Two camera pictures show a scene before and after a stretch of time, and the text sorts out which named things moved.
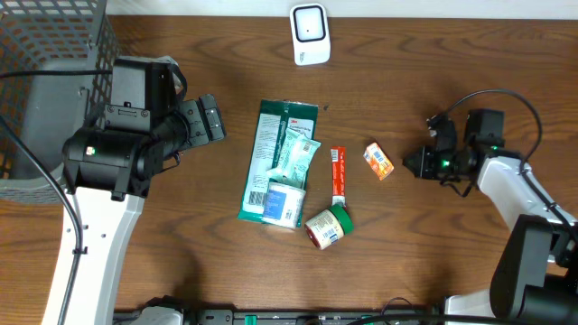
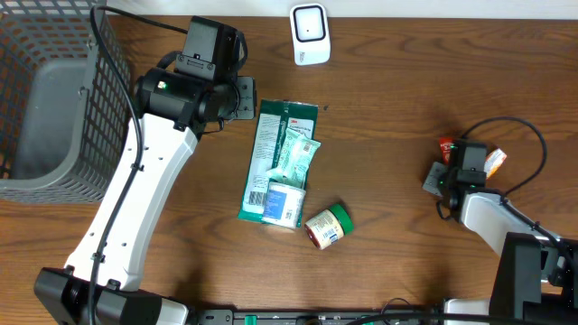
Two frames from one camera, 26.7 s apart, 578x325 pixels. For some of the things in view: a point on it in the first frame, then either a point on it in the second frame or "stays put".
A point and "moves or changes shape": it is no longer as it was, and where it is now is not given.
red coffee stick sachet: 338,172 moves or changes shape
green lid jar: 329,227 stays put
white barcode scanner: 310,33 stays put
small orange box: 378,161 moves or changes shape
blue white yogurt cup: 282,205 stays put
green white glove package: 274,117 stays put
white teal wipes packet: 298,153 stays put
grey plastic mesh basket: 50,36 stays put
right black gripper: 424,154 -> 431,183
